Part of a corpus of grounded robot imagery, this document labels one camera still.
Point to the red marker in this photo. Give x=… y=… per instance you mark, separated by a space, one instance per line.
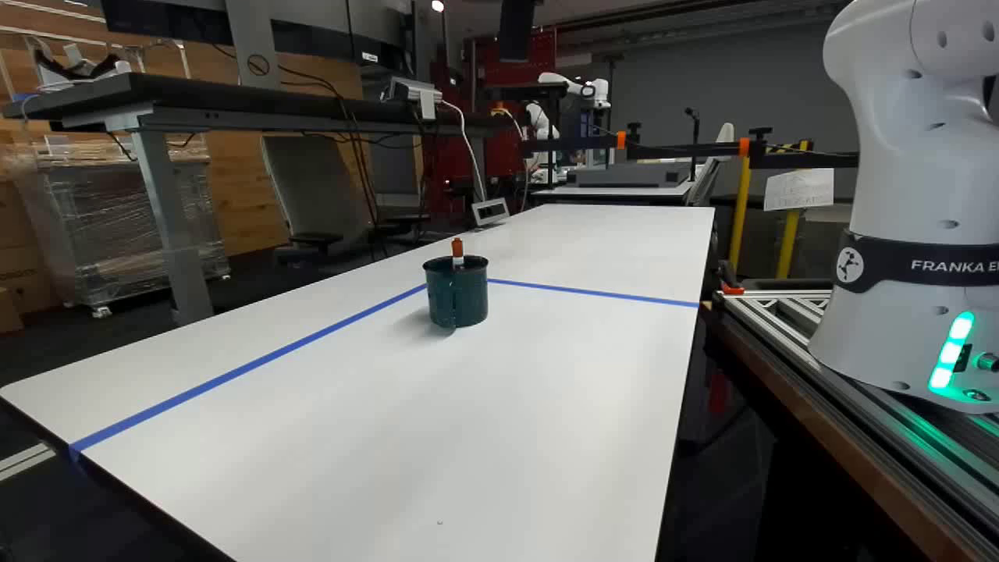
x=458 y=252

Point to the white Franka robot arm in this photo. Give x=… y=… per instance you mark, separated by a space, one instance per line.
x=916 y=157

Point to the dark teal mug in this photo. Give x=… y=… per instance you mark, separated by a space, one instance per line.
x=458 y=297

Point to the red machine cabinet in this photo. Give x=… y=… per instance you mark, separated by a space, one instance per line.
x=447 y=168

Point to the small white background robot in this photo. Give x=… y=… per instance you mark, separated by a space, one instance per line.
x=582 y=88

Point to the blue tape line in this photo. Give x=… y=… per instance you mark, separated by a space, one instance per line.
x=250 y=367

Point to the white paper sign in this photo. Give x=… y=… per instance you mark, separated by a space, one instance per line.
x=800 y=188

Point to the grey standing desk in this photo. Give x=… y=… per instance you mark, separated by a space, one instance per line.
x=172 y=229

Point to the plastic wrapped pallet cage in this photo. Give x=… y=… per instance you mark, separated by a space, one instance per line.
x=83 y=229

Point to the white slanted frame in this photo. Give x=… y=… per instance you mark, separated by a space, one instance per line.
x=490 y=209

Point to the tall yellow post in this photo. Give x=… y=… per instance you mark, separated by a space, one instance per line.
x=742 y=207

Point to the aluminium rail base frame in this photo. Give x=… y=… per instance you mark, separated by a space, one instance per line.
x=770 y=315

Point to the short yellow post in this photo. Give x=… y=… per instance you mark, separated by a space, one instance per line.
x=787 y=244

